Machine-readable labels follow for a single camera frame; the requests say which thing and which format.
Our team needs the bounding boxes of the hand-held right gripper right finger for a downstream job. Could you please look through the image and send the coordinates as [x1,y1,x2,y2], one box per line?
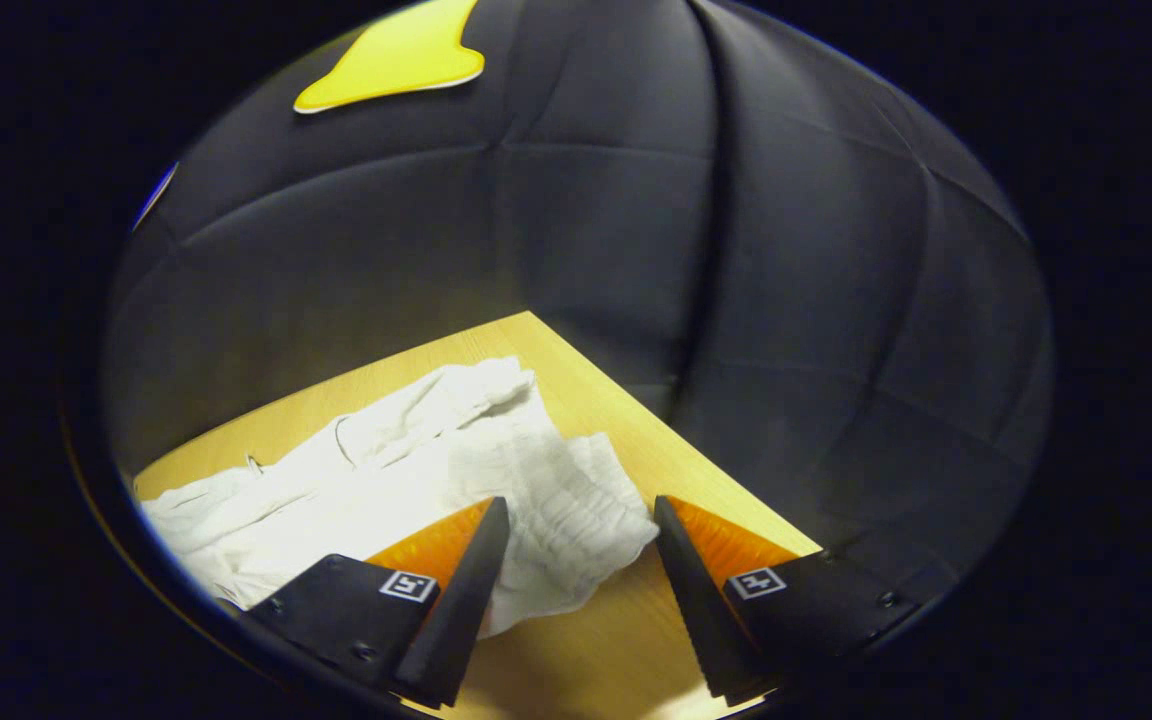
[651,493,925,708]

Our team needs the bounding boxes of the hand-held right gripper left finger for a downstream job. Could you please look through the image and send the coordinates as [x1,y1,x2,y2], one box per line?
[239,495,513,711]

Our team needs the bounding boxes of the white jeans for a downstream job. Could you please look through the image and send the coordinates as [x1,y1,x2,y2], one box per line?
[141,355,662,641]

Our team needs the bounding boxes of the black backdrop cloth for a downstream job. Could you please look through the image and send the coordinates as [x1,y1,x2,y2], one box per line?
[101,0,1055,601]

